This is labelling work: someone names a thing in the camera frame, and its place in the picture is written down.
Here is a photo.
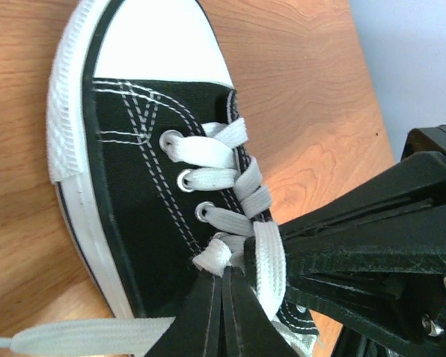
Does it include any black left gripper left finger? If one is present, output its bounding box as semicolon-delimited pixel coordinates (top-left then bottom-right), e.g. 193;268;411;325
147;272;222;357

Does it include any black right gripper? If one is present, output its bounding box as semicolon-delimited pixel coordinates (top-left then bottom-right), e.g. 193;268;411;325
281;125;446;238

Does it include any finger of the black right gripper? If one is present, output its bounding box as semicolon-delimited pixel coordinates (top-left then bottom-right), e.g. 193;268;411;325
284;208;446;346

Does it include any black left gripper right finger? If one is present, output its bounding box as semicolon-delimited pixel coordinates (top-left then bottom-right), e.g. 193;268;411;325
221;267;297;357

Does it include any white shoelace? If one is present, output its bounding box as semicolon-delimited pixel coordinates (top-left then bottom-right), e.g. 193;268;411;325
0;118;320;357

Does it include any black white canvas sneaker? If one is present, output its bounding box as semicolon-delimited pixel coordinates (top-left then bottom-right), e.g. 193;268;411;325
46;1;318;345

